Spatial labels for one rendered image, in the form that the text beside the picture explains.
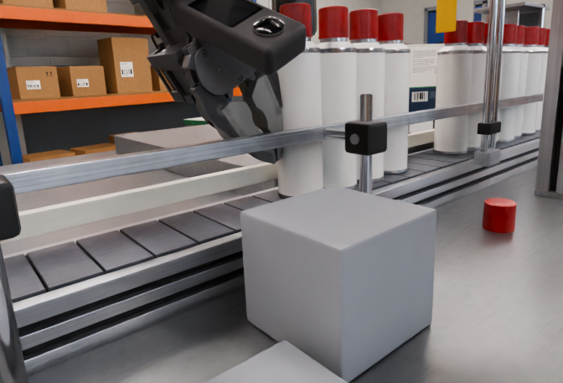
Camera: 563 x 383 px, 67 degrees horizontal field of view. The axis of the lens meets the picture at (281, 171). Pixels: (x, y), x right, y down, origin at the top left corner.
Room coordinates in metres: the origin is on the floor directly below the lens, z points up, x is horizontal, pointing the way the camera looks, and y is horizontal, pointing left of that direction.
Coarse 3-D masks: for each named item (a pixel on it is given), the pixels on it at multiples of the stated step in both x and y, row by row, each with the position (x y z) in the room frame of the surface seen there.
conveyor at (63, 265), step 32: (416, 160) 0.63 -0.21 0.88; (448, 160) 0.62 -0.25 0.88; (160, 224) 0.39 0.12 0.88; (192, 224) 0.38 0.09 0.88; (224, 224) 0.38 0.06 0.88; (32, 256) 0.32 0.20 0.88; (64, 256) 0.32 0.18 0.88; (96, 256) 0.31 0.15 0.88; (128, 256) 0.31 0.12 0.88; (160, 256) 0.32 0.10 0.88; (32, 288) 0.26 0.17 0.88
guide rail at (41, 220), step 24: (408, 144) 0.66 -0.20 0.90; (240, 168) 0.46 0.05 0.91; (264, 168) 0.48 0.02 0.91; (120, 192) 0.38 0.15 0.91; (144, 192) 0.39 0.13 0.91; (168, 192) 0.40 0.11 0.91; (192, 192) 0.42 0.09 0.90; (216, 192) 0.43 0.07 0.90; (24, 216) 0.32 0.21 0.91; (48, 216) 0.33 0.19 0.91; (72, 216) 0.35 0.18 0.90; (96, 216) 0.36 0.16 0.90
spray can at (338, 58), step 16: (320, 16) 0.49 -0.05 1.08; (336, 16) 0.48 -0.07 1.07; (320, 32) 0.49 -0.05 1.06; (336, 32) 0.48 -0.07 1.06; (320, 48) 0.48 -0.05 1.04; (336, 48) 0.47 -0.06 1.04; (352, 48) 0.48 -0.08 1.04; (336, 64) 0.47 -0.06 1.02; (352, 64) 0.48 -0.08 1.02; (336, 80) 0.47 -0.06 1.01; (352, 80) 0.48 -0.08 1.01; (336, 96) 0.47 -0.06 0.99; (352, 96) 0.48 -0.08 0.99; (336, 112) 0.47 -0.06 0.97; (352, 112) 0.48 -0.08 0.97; (336, 144) 0.47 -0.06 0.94; (336, 160) 0.47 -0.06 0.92; (352, 160) 0.48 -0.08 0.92; (336, 176) 0.47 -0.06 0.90; (352, 176) 0.48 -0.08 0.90
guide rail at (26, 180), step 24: (528, 96) 0.75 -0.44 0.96; (384, 120) 0.49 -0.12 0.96; (408, 120) 0.52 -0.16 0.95; (432, 120) 0.56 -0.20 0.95; (192, 144) 0.35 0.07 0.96; (216, 144) 0.35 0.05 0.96; (240, 144) 0.37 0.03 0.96; (264, 144) 0.38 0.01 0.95; (288, 144) 0.40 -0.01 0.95; (24, 168) 0.27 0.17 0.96; (48, 168) 0.27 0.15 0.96; (72, 168) 0.28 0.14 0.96; (96, 168) 0.29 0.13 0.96; (120, 168) 0.30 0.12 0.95; (144, 168) 0.31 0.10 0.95; (24, 192) 0.26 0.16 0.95
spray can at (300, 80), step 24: (312, 48) 0.45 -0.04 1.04; (288, 72) 0.44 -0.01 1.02; (312, 72) 0.45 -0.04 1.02; (288, 96) 0.44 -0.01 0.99; (312, 96) 0.45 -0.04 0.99; (288, 120) 0.44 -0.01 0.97; (312, 120) 0.45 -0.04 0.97; (312, 144) 0.45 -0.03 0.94; (288, 168) 0.45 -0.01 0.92; (312, 168) 0.44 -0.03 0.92; (288, 192) 0.45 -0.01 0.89
